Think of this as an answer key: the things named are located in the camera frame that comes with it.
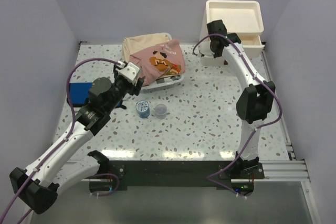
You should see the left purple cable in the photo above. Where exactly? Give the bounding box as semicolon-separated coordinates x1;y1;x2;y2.
0;58;127;224

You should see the white drawer cabinet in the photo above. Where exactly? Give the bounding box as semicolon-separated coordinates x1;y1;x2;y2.
200;0;264;58

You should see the aluminium rail frame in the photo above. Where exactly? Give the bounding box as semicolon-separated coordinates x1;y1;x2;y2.
19;40;320;224

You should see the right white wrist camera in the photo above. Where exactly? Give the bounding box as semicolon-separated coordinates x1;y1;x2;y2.
197;47;213;57

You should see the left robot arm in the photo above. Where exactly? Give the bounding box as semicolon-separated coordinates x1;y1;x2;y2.
9;64;144;214

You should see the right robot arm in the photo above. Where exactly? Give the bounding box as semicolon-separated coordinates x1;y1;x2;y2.
207;20;275;178

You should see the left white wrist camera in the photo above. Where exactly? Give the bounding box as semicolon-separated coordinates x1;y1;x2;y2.
116;61;141;85

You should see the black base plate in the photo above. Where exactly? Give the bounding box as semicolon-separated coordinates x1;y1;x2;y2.
78;159;264;191

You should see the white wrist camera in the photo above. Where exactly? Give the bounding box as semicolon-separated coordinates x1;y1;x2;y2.
197;47;213;57
116;61;141;85

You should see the blue cloth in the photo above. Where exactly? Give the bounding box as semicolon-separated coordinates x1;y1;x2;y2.
69;82;127;110

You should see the clear plastic cup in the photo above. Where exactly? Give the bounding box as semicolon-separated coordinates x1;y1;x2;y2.
154;104;167;119

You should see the blue round tin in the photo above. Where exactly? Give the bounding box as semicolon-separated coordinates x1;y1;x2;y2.
135;101;150;118

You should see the white laundry basket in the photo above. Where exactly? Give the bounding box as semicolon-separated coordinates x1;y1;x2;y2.
122;31;186;94

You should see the pink printed t-shirt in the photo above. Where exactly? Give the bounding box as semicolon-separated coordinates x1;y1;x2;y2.
129;39;185;86

